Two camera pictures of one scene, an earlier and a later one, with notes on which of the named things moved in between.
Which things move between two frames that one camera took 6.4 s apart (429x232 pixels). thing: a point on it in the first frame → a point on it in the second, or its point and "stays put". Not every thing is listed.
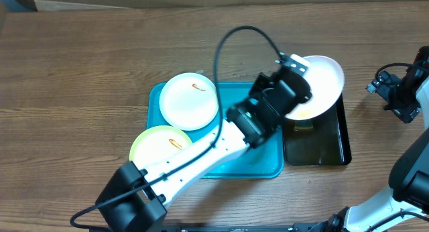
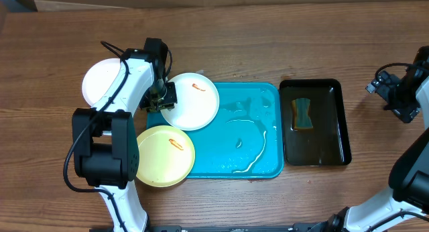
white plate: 189,101 stays put
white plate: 325,80 → 98,77
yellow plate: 157,142 stays put
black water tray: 327,143 stays put
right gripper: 387,91 stays put
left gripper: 263,82 → 169,104
